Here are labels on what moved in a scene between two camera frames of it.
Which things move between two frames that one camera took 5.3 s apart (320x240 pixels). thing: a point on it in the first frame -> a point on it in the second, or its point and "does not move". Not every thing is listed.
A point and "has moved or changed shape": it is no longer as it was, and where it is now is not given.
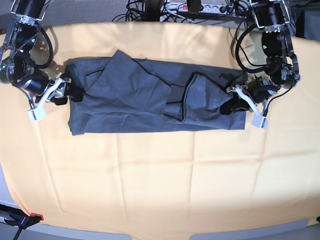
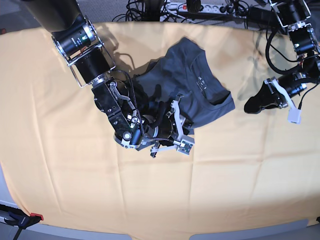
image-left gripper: [48, 89] -> [165, 127]
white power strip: [215, 8] does not move
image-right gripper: [259, 89] -> [267, 96]
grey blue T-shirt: [123, 92] has moved or changed shape
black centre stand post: [152, 10] does not move
